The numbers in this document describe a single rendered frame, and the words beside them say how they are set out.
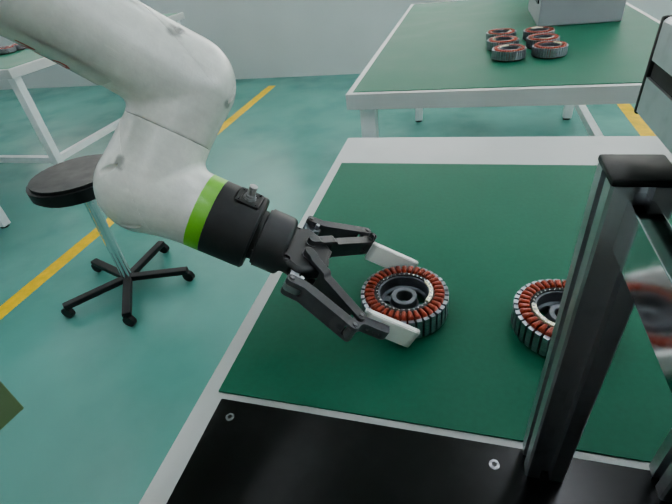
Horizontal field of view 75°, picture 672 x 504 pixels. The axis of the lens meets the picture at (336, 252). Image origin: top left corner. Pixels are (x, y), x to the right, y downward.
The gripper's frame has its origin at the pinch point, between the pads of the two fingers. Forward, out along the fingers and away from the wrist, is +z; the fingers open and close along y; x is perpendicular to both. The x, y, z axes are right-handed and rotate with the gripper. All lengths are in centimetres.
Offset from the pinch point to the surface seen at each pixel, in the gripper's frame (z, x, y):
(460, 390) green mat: 6.4, -1.0, -12.3
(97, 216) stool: -84, 94, 88
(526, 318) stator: 11.6, -7.8, -4.5
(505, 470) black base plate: 7.9, -4.1, -21.8
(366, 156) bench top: -7, 7, 50
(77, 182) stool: -88, 75, 81
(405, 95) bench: 1, 3, 95
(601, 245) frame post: -2.6, -26.3, -22.1
